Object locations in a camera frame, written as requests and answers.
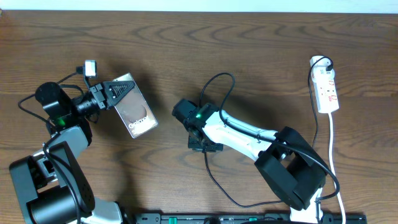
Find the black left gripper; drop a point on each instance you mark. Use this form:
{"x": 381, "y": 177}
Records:
{"x": 102, "y": 93}

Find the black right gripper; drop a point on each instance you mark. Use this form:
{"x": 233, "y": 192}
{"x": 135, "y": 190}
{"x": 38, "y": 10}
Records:
{"x": 192, "y": 144}

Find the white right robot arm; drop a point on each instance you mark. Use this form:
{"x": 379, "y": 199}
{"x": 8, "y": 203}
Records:
{"x": 288, "y": 164}

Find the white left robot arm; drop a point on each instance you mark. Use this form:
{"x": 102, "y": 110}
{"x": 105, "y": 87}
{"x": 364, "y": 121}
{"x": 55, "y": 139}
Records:
{"x": 50, "y": 185}

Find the white power strip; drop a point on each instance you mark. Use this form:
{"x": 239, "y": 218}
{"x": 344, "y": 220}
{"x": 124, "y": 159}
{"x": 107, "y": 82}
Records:
{"x": 322, "y": 75}

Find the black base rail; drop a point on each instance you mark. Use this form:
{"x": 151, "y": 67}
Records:
{"x": 156, "y": 218}

